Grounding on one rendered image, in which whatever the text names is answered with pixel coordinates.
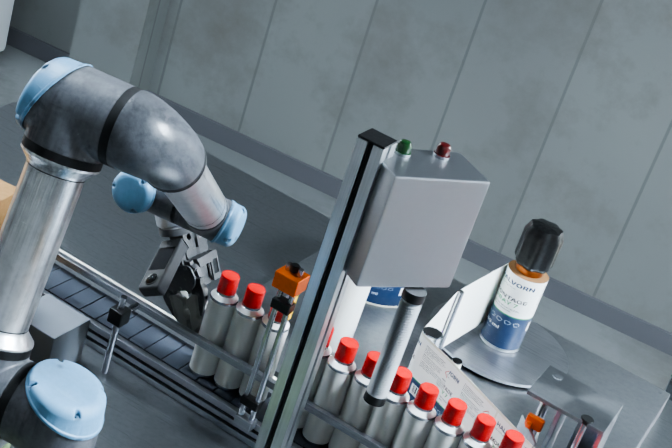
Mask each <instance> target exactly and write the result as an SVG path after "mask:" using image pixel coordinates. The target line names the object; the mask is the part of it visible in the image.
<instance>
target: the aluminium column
mask: <svg viewBox="0 0 672 448"><path fill-rule="evenodd" d="M397 142H398V141H397V140H395V139H393V138H391V137H389V136H387V135H385V134H383V133H381V132H379V131H377V130H375V129H373V128H371V129H369V130H367V131H365V132H363V133H360V134H358V137H357V140H356V143H355V146H354V149H353V152H352V155H351V158H350V161H349V164H348V167H347V170H346V173H345V176H344V179H343V182H342V185H341V188H340V191H339V194H338V197H337V200H336V203H335V206H334V209H333V212H332V215H331V218H330V221H329V224H328V227H327V230H326V233H325V236H324V239H323V242H322V245H321V248H320V251H319V254H318V257H317V260H316V263H315V266H314V269H313V272H312V275H311V278H310V281H309V284H308V287H307V290H306V293H305V296H304V299H303V302H302V305H301V308H300V311H299V314H298V317H297V320H296V323H295V326H294V329H293V332H292V335H291V338H290V341H289V344H288V347H287V350H286V353H285V356H284V359H283V362H282V365H281V368H280V371H279V374H278V377H277V380H276V383H275V386H274V389H273V392H272V395H271V398H270V401H269V404H268V407H267V410H266V413H265V416H264V419H263V422H262V425H261V428H260V431H259V434H258V437H257V440H256V443H255V446H254V448H291V445H292V442H293V439H294V436H295V434H296V431H297V428H298V425H299V422H300V419H301V416H302V414H303V411H304V408H305V405H306V402H307V399H308V396H309V394H310V391H311V388H312V385H313V382H314V379H315V376H316V374H317V371H318V368H319V365H320V362H321V359H322V356H323V354H324V351H325V348H326V345H327V342H328V339H329V336H330V334H331V331H332V328H333V325H334V322H335V319H336V316H337V314H338V311H339V308H340V305H341V302H342V299H343V296H344V294H345V291H346V288H347V285H348V282H349V279H350V278H349V276H348V275H347V274H346V272H345V267H346V264H347V261H348V258H349V256H350V253H351V250H352V247H353V244H354V241H355V238H356V235H357V232H358V230H359V227H360V224H361V221H362V218H363V215H364V212H365V209H366V207H367V204H368V201H369V198H370V195H371V192H372V189H373V186H374V183H375V181H376V178H377V175H378V172H379V169H380V166H381V164H382V162H383V161H384V160H385V158H390V157H392V156H393V154H394V151H395V148H396V145H397Z"/></svg>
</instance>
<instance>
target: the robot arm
mask: <svg viewBox="0 0 672 448"><path fill-rule="evenodd" d="M16 113H17V114H16V115H15V118H16V122H17V123H18V125H20V127H21V128H22V129H25V133H24V136H23V138H22V141H21V147H22V149H23V151H24V153H25V155H26V158H27V160H26V163H25V165H24V168H23V171H22V173H21V176H20V179H19V181H18V184H17V187H16V189H15V192H14V195H13V197H12V200H11V203H10V206H9V208H8V211H7V214H6V216H5V219H4V222H3V224H2V227H1V230H0V439H2V440H4V441H6V442H8V443H10V444H11V445H10V448H95V445H96V441H97V438H98V434H99V432H100V430H101V429H102V426H103V422H104V412H105V407H106V395H105V393H104V389H103V386H102V385H101V383H100V381H99V380H98V379H97V378H96V377H95V376H94V375H93V374H92V373H91V372H90V371H89V370H87V369H86V368H84V367H82V366H81V365H79V364H76V363H74V362H71V361H68V360H63V361H62V362H60V361H59V360H58V359H47V360H43V361H41V362H39V363H35V362H33V361H31V360H30V359H29V357H30V354H31V352H32V349H33V347H34V341H33V339H32V337H31V335H30V333H29V327H30V325H31V322H32V319H33V317H34V314H35V311H36V309H37V306H38V304H39V301H40V298H41V296H42V293H43V291H44V288H45V285H46V283H47V280H48V277H49V275H50V272H51V270H52V267H53V264H54V262H55V259H56V256H57V254H58V251H59V249H60V246H61V243H62V241H63V238H64V235H65V233H66V230H67V228H68V225H69V222H70V220H71V217H72V214H73V212H74V209H75V207H76V204H77V201H78V199H79V196H80V194H81V191H82V188H83V186H84V183H85V181H86V180H87V179H88V178H91V177H93V176H95V175H97V174H99V173H100V172H101V169H102V167H103V164H104V165H107V166H109V167H111V168H114V169H116V170H118V171H121V173H120V174H118V175H117V177H116V178H115V179H114V182H113V183H112V184H113V185H112V195H113V199H114V201H115V203H116V204H117V205H118V206H119V207H120V208H121V209H122V210H123V211H125V212H128V213H142V212H145V211H147V212H149V213H152V214H154V215H155V220H156V224H157V226H158V227H159V228H158V230H159V235H160V236H161V237H169V238H170V240H166V241H162V243H161V245H160V247H159V249H158V251H157V252H156V254H155V256H154V258H153V260H152V262H151V264H150V266H149V268H148V270H147V272H146V274H145V276H144V278H143V280H142V282H141V284H140V286H139V290H140V292H141V293H142V294H143V296H145V297H149V296H163V298H164V301H165V303H166V305H167V306H168V308H169V310H170V312H171V313H172V315H173V316H174V317H175V318H176V320H177V321H178V322H179V323H181V324H183V325H184V326H186V327H188V328H189V329H191V330H193V331H194V332H196V333H199V330H200V326H201V323H202V320H203V316H204V313H205V309H206V306H207V303H208V301H207V299H208V288H207V286H206V285H207V284H208V283H210V282H212V280H216V279H218V278H220V277H221V271H220V266H219V261H218V255H217V250H216V249H211V250H210V249H208V244H207V239H208V240H210V242H212V243H213V242H215V243H217V244H220V245H222V246H225V247H229V246H231V245H232V244H233V243H234V242H235V241H236V240H237V238H238V237H239V235H240V233H241V231H242V229H243V227H244V224H245V221H246V217H247V212H246V209H245V208H244V207H243V206H241V205H239V204H237V203H235V201H233V200H229V199H226V198H225V197H224V195H223V193H222V192H221V190H220V188H219V186H218V185H217V183H216V181H215V179H214V178H213V176H212V174H211V172H210V171H209V169H208V167H207V165H206V163H207V156H206V151H205V148H204V146H203V144H202V142H201V141H200V139H199V137H198V136H197V134H196V133H195V132H194V130H193V129H192V128H191V127H190V125H189V124H188V123H187V122H186V121H185V120H184V119H183V118H182V117H181V116H180V115H179V114H178V113H177V112H176V111H175V110H174V109H173V108H172V107H171V106H169V105H168V104H167V103H166V102H164V101H163V100H162V99H160V98H159V97H157V96H156V95H154V94H152V93H150V92H148V91H145V90H142V89H140V88H138V87H136V86H133V85H131V84H129V83H127V82H124V81H122V80H120V79H118V78H115V77H113V76H111V75H109V74H106V73H104V72H102V71H100V70H97V69H95V68H93V66H92V65H90V64H83V63H81V62H78V61H76V60H73V59H70V58H67V57H60V58H56V59H53V60H51V61H49V62H47V63H46V64H45V65H43V66H42V67H41V68H40V69H39V70H38V71H37V72H36V73H35V74H34V75H33V76H32V78H31V79H30V80H29V82H28V83H27V85H26V86H25V88H24V90H23V92H22V94H21V96H20V98H19V100H18V103H17V106H16ZM215 258H216V263H217V268H218V272H216V273H215V269H214V263H213V259H215ZM187 292H188V293H187ZM191 293H192V295H191V296H190V297H189V296H188V294H191Z"/></svg>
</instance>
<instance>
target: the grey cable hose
mask: <svg viewBox="0 0 672 448"><path fill-rule="evenodd" d="M426 295H427V291H426V290H425V289H424V288H423V287H404V289H403V292H402V294H401V297H402V298H401V299H400V301H399V304H398V307H397V310H396V312H395V315H394V318H393V321H392V324H391V326H390V329H389V332H388V334H387V337H386V339H385V342H384V345H383V347H382V350H381V352H380V355H379V358H378V360H377V364H376V366H375V369H374V372H373V374H372V377H371V379H370V382H369V385H368V386H367V388H366V391H365V393H364V396H363V398H364V400H365V402H366V403H368V404H369V405H371V406H374V407H382V406H384V405H385V402H386V400H387V397H388V393H389V390H390V387H391V385H392V381H393V379H394V376H395V374H396V371H397V369H398V366H399V364H400V361H401V359H402V356H403V353H404V351H405V348H406V346H407V343H408V340H409V338H410V335H411V333H412V330H413V327H414V325H415V321H416V319H417V316H418V313H419V311H420V308H421V305H422V304H423V303H424V301H425V298H426Z"/></svg>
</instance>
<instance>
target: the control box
mask: <svg viewBox="0 0 672 448"><path fill-rule="evenodd" d="M433 152H434V151H430V150H416V149H411V156H410V157H409V158H403V157H400V156H398V155H396V154H395V153H394V154H393V156H392V157H390V158H385V160H384V161H383V162H382V164H381V166H380V169H379V172H378V175H377V178H376V181H375V183H374V186H373V189H372V192H371V195H370V198H369V201H368V204H367V207H366V209H365V212H364V215H363V218H362V221H361V224H360V227H359V230H358V232H357V235H356V238H355V241H354V244H353V247H352V250H351V253H350V256H349V258H348V261H347V264H346V267H345V272H346V274H347V275H348V276H349V278H350V279H351V280H352V281H353V283H354V284H355V285H356V286H358V287H449V286H450V284H451V282H452V279H453V277H454V274H455V272H456V269H457V266H458V264H459V261H460V259H461V256H462V254H463V251H464V249H465V246H466V243H467V241H468V238H469V236H470V233H471V231H472V228H473V226H474V223H475V220H476V218H477V215H478V213H479V210H480V208H481V205H482V203H483V200H484V197H485V195H486V192H487V190H488V187H489V185H490V182H489V181H488V180H487V179H486V178H485V177H484V176H483V175H482V174H481V173H480V172H479V171H478V170H477V169H476V168H475V167H474V166H473V165H472V164H471V163H470V162H469V161H468V160H467V159H466V158H465V157H464V156H463V155H462V154H461V153H457V152H450V158H449V160H448V161H443V160H440V159H437V158H436V157H434V156H433Z"/></svg>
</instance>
